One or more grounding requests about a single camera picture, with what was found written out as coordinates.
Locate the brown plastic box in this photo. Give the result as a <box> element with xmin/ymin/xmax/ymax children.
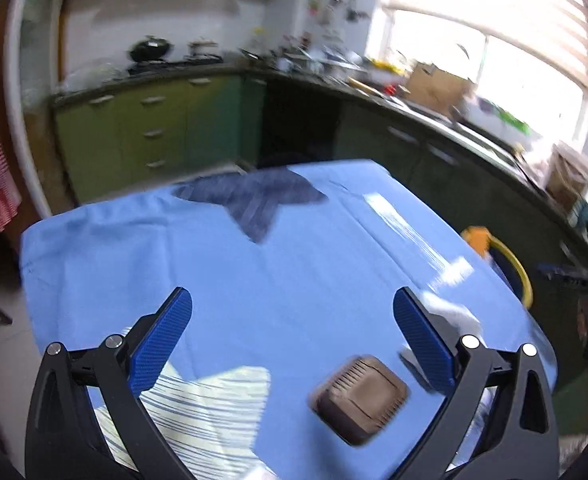
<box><xmin>308</xmin><ymin>356</ymin><xmax>410</xmax><ymax>446</ymax></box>

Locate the yellow-rimmed dark trash bin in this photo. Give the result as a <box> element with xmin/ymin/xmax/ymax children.
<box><xmin>480</xmin><ymin>232</ymin><xmax>533</xmax><ymax>310</ymax></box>

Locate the light blue tablecloth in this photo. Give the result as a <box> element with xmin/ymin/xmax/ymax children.
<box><xmin>21</xmin><ymin>160</ymin><xmax>557</xmax><ymax>479</ymax></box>

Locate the white striped cloth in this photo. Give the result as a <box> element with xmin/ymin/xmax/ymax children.
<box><xmin>93</xmin><ymin>361</ymin><xmax>275</xmax><ymax>480</ymax></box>

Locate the clear bag of food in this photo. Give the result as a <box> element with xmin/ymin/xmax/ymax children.
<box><xmin>544</xmin><ymin>143</ymin><xmax>588</xmax><ymax>214</ymax></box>

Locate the dark blue cloth patch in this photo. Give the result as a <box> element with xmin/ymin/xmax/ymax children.
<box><xmin>173</xmin><ymin>167</ymin><xmax>327</xmax><ymax>244</ymax></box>

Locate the cardboard cutting board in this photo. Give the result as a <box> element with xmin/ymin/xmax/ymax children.
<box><xmin>405</xmin><ymin>63</ymin><xmax>475</xmax><ymax>117</ymax></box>

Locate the black wok on stove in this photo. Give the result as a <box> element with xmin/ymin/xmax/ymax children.
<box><xmin>128</xmin><ymin>36</ymin><xmax>173</xmax><ymax>63</ymax></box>

